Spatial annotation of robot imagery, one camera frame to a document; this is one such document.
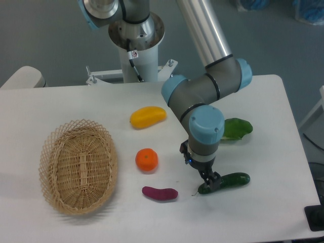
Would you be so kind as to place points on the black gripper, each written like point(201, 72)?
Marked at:
point(202, 163)

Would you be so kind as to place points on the dark green cucumber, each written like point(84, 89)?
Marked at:
point(229, 181)

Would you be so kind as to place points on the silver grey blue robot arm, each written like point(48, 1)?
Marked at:
point(190, 100)

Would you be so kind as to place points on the purple sweet potato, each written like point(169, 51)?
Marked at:
point(160, 194)

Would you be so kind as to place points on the green leafy vegetable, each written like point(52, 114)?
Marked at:
point(236, 129)

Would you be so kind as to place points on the orange tangerine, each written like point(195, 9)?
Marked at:
point(146, 159)

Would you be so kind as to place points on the yellow mango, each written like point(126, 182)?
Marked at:
point(147, 116)

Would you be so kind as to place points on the black device at table edge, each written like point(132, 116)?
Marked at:
point(314, 215)

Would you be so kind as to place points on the woven wicker basket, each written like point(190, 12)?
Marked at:
point(78, 167)

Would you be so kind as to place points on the blue plastic bag left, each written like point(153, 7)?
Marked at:
point(251, 5)

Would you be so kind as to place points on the blue plastic bag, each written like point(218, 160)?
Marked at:
point(309, 11)
point(251, 5)

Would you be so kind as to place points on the white chair armrest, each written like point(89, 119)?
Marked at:
point(26, 77)

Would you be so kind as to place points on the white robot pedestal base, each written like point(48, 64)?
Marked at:
point(137, 46)

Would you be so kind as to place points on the white furniture frame right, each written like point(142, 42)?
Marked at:
point(315, 112)

